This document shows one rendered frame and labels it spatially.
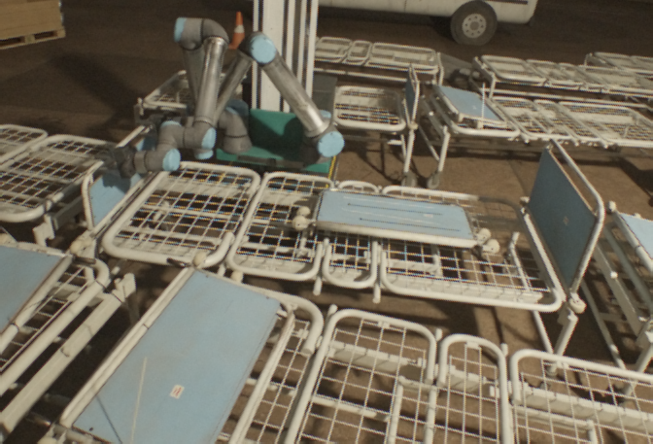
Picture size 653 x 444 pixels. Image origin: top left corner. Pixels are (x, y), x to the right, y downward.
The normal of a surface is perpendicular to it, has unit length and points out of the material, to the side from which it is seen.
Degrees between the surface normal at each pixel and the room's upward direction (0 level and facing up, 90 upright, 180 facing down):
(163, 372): 7
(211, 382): 7
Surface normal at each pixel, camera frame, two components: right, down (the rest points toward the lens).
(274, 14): -0.13, 0.46
